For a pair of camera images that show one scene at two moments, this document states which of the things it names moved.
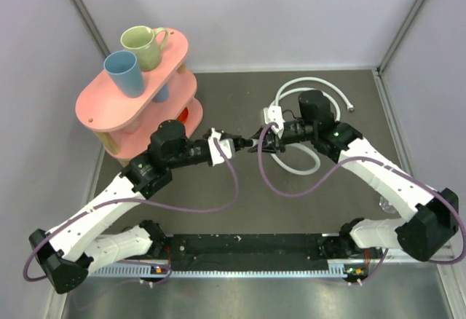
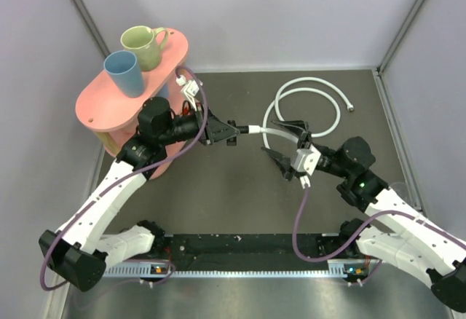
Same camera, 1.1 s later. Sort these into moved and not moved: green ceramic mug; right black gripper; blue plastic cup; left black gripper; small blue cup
Moved: left black gripper; right black gripper
Not moved: small blue cup; blue plastic cup; green ceramic mug
